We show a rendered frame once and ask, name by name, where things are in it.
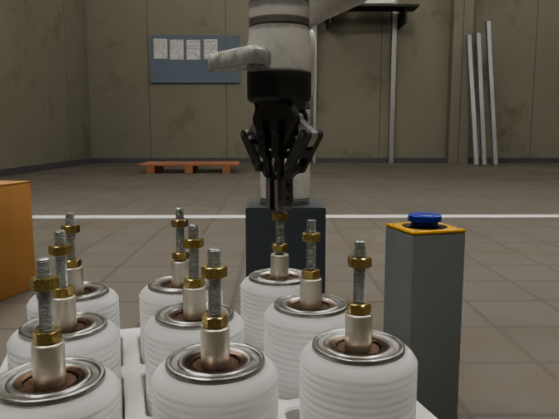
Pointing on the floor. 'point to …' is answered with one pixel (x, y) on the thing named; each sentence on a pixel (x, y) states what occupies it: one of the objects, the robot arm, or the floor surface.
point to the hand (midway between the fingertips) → (279, 194)
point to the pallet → (187, 165)
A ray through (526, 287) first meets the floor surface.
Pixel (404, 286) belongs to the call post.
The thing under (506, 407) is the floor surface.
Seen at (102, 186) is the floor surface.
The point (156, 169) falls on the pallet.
